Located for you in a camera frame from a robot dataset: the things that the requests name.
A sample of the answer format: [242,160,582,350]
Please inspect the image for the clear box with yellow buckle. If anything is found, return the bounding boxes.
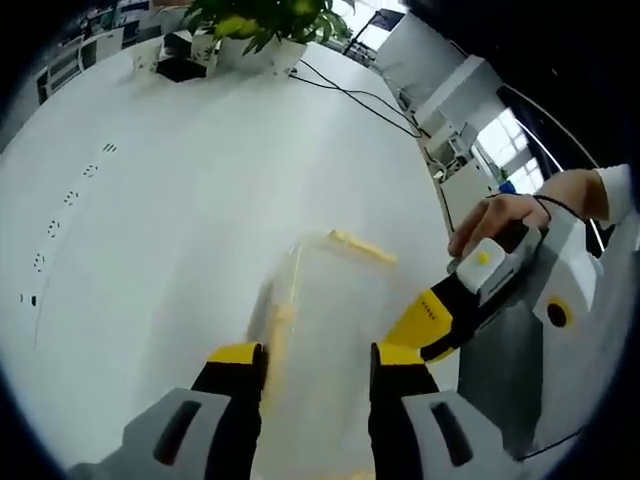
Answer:
[244,228,401,480]

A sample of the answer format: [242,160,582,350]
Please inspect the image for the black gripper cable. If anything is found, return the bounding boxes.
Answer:
[482,193,619,232]

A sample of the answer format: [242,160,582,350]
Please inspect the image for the green plant in white pot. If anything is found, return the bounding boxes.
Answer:
[182,0,354,77]

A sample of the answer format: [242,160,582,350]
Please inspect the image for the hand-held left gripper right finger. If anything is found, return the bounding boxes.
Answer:
[368,342,524,480]

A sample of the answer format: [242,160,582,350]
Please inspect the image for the black monitor on stand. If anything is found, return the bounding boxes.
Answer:
[344,7,404,56]

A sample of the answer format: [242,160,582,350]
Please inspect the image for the bright window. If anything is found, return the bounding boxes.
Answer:
[472,107,547,192]

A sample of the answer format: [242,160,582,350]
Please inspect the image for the black table cable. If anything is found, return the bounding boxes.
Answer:
[288,58,432,140]

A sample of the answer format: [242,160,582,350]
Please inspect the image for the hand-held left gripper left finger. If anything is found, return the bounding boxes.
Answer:
[67,341,269,480]

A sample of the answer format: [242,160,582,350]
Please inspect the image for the white patterned cup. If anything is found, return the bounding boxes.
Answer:
[132,42,164,75]

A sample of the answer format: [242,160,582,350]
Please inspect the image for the white desk units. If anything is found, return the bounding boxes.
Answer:
[397,52,501,176]

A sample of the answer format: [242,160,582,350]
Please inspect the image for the small white dotted pot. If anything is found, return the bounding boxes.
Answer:
[191,30,222,76]

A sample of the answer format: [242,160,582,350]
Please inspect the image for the person's right hand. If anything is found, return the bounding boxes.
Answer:
[447,193,552,258]

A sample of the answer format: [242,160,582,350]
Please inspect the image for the black box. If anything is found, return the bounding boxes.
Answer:
[156,47,209,82]

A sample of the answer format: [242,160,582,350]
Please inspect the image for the white shelf cabinet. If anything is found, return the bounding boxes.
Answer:
[35,27,126,104]

